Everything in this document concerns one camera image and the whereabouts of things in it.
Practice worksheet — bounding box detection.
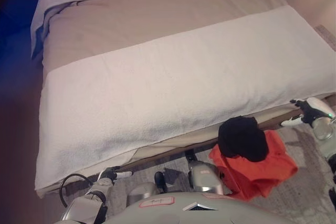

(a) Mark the silver right robot leg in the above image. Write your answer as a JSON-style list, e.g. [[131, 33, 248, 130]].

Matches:
[[184, 150, 225, 195]]

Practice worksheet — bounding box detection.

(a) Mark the silver robot leg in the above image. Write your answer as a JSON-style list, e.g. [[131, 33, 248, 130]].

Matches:
[[184, 150, 225, 195], [125, 171, 169, 207]]

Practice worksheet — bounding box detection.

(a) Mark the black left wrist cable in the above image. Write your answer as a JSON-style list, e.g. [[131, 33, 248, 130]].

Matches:
[[59, 173, 93, 209]]

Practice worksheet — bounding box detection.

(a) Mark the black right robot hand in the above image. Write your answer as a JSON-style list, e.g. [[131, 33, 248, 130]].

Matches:
[[280, 97, 336, 128]]

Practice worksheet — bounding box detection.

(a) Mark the silver left robot leg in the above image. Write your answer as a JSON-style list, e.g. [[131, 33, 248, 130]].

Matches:
[[125, 171, 169, 207]]

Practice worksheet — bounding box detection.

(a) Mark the beige duvet bed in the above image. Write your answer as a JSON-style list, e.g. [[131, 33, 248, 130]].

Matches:
[[29, 0, 333, 200]]

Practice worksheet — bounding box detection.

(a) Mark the grey robot torso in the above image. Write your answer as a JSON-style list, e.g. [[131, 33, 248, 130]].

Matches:
[[99, 190, 298, 224]]

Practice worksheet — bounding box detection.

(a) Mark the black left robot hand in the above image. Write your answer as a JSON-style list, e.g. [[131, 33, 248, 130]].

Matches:
[[98, 165, 133, 183]]

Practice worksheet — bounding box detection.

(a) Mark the red-orange cloth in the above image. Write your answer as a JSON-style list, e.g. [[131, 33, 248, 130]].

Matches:
[[208, 129, 299, 200]]

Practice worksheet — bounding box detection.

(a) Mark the black garment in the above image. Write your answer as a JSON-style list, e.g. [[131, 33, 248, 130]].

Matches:
[[218, 115, 269, 163]]

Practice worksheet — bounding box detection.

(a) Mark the white towel bed runner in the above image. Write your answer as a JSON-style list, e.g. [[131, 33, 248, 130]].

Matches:
[[34, 5, 333, 191]]

